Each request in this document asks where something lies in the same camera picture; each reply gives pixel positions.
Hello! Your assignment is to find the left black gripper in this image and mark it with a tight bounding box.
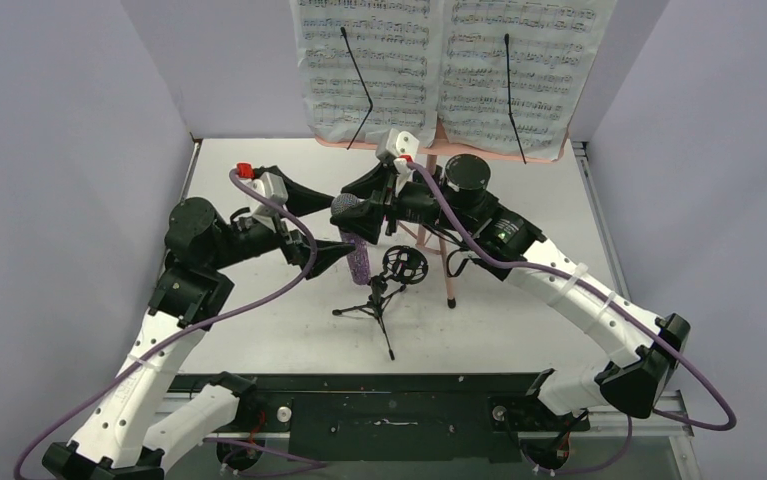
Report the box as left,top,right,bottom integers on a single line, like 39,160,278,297
209,168,355,276

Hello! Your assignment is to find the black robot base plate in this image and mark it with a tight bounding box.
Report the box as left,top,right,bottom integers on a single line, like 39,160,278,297
170,372,659,464

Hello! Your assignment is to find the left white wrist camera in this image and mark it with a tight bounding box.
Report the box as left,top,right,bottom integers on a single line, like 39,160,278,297
234,163,289,217

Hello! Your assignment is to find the aluminium frame rail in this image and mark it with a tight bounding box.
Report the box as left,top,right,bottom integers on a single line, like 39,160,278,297
588,390,694,440

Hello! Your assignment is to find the purple cable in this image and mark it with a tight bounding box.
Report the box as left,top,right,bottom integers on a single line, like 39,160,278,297
409,162,738,478
13,166,329,480

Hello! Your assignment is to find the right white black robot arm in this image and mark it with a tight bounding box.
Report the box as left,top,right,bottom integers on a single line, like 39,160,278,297
331,154,690,429

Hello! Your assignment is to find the black microphone shock-mount stand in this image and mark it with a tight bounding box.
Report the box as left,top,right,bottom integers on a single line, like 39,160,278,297
332,245,429,361

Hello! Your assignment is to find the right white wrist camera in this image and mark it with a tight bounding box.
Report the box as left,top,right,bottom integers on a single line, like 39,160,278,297
375,129,420,175

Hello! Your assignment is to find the pink folding music stand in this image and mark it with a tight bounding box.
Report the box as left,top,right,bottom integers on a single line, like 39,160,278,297
313,0,570,310

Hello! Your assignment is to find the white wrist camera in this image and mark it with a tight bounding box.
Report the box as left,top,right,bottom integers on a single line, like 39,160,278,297
375,129,420,175
234,163,289,217

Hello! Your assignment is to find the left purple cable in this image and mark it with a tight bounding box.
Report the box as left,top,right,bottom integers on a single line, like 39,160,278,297
13,166,329,480

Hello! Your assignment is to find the purple glitter microphone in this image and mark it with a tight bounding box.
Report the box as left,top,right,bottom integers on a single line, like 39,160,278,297
330,193,371,285

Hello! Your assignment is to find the sheet music page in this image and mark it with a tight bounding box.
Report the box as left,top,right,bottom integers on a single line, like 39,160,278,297
290,0,443,147
438,0,617,161

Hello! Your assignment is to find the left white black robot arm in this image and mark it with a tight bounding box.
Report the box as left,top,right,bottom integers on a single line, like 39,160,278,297
42,164,353,479

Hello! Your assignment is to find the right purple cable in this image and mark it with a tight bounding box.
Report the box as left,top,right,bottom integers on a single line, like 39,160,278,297
409,162,738,478

